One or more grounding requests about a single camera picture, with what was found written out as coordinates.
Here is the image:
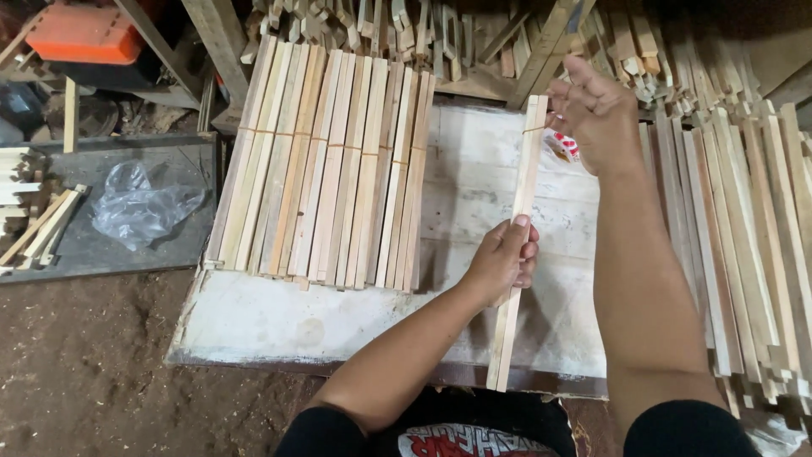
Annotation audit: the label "person's right hand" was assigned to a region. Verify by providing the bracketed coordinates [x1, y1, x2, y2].
[546, 55, 645, 179]

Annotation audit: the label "person's left hand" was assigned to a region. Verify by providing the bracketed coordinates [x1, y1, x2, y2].
[460, 215, 541, 311]

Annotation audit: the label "orange rubber band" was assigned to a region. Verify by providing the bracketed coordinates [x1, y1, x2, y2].
[522, 116, 565, 135]

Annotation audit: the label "paired long wooden slats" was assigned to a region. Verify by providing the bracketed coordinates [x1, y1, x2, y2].
[485, 94, 549, 393]

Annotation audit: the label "slanted wooden beam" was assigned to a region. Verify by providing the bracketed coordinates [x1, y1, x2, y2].
[506, 0, 597, 110]

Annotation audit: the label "red white plastic packet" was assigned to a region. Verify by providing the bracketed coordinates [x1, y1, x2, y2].
[544, 129, 581, 163]

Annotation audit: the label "pile of notched wood pieces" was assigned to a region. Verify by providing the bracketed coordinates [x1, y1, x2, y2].
[241, 0, 762, 121]

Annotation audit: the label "heap of loose wooden slats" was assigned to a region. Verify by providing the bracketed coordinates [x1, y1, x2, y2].
[637, 102, 812, 420]

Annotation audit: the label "row of banded slat bundles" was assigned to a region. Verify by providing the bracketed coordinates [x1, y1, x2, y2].
[204, 35, 437, 294]

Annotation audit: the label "person's black printed shirt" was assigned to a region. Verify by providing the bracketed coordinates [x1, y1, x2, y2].
[276, 387, 762, 457]

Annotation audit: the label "white plastic sack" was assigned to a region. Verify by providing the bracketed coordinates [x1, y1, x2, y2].
[739, 409, 810, 457]

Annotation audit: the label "clear plastic bag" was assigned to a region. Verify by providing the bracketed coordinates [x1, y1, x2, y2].
[92, 160, 207, 252]

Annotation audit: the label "orange plastic container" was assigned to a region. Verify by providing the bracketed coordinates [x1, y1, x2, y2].
[25, 3, 147, 66]

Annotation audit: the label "upright thin wooden stick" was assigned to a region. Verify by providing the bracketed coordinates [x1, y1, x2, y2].
[63, 76, 81, 154]

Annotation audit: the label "dark grey board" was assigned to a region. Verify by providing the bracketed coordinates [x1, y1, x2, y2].
[0, 132, 220, 284]

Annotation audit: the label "small pile of short sticks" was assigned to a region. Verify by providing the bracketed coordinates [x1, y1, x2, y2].
[0, 147, 90, 270]

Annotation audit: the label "thick wooden post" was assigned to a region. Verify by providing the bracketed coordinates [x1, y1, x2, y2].
[181, 0, 252, 107]

